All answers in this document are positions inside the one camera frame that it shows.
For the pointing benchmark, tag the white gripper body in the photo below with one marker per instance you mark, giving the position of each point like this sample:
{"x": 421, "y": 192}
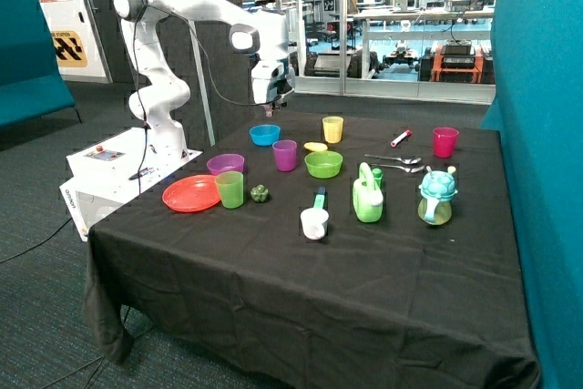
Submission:
{"x": 272, "y": 81}

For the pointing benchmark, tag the blue plastic bowl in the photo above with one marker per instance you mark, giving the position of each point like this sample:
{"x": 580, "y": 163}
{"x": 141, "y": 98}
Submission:
{"x": 265, "y": 135}

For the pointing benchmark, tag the purple plastic bowl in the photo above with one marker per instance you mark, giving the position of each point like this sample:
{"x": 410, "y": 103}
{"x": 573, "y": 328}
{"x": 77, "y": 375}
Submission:
{"x": 225, "y": 162}

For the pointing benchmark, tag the green plastic bowl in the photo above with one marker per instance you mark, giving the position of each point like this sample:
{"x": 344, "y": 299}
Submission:
{"x": 323, "y": 164}

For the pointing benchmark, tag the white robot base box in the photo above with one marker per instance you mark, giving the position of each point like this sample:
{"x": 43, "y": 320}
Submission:
{"x": 100, "y": 184}

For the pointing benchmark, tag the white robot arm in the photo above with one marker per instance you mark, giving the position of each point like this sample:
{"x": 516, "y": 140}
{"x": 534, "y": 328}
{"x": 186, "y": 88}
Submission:
{"x": 263, "y": 33}

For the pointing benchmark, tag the purple plastic cup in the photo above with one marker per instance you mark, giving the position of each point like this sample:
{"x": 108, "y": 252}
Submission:
{"x": 285, "y": 154}

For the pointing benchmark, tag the yellow toy lemon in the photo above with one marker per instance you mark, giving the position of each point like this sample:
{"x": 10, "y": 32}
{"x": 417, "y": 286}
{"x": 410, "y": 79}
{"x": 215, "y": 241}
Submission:
{"x": 315, "y": 146}

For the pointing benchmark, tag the yellow plastic cup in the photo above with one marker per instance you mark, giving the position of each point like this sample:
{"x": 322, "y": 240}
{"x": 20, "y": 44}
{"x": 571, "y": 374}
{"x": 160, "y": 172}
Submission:
{"x": 332, "y": 129}

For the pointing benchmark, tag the green plastic cup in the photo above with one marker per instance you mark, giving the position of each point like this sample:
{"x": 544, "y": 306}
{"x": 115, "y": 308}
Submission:
{"x": 230, "y": 186}

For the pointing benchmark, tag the green toy pepper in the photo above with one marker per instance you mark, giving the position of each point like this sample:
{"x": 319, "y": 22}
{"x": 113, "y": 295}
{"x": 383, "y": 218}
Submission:
{"x": 260, "y": 194}

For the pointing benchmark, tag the red plastic plate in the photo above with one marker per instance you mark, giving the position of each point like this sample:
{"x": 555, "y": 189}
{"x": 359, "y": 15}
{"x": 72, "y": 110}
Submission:
{"x": 192, "y": 194}

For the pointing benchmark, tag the green toy watering can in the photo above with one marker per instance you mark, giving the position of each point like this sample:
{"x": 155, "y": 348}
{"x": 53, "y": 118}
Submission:
{"x": 368, "y": 199}

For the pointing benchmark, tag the red white marker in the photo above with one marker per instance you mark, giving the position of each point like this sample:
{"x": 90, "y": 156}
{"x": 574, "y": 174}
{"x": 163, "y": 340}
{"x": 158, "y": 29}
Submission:
{"x": 400, "y": 138}

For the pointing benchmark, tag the upper metal spoon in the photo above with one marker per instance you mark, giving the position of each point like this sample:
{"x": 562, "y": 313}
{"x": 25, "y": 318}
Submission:
{"x": 411, "y": 161}

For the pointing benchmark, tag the metal spoon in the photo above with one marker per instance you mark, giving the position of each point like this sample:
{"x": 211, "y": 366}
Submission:
{"x": 409, "y": 170}
{"x": 411, "y": 161}

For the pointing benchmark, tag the black marker on base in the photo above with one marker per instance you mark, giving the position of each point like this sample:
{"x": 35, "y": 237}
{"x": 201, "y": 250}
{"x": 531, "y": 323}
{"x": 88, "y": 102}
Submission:
{"x": 141, "y": 173}

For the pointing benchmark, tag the black tablecloth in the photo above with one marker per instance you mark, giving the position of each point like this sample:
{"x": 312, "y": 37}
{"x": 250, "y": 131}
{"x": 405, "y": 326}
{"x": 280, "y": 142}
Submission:
{"x": 392, "y": 304}

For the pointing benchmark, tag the lower metal spoon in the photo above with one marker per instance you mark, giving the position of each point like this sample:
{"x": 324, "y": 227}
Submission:
{"x": 409, "y": 170}

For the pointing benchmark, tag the pink plastic cup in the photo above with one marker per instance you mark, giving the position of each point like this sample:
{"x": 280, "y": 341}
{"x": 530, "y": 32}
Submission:
{"x": 444, "y": 141}

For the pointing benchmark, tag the turtle sippy cup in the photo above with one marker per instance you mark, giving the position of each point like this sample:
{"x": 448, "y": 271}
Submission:
{"x": 437, "y": 190}

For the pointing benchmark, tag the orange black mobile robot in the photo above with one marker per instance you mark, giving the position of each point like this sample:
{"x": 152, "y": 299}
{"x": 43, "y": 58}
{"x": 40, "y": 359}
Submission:
{"x": 458, "y": 61}

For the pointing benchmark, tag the yellow black sign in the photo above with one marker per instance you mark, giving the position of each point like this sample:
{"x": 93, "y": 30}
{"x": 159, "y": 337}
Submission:
{"x": 69, "y": 49}

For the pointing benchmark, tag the teal sofa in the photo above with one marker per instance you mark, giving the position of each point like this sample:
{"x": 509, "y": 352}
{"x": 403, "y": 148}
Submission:
{"x": 31, "y": 85}

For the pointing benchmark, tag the teal partition panel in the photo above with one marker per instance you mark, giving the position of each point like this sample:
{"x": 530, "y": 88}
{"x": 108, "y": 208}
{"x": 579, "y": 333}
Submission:
{"x": 537, "y": 109}

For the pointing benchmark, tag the white measuring scoop green handle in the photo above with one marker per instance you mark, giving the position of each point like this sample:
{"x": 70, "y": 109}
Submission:
{"x": 315, "y": 219}

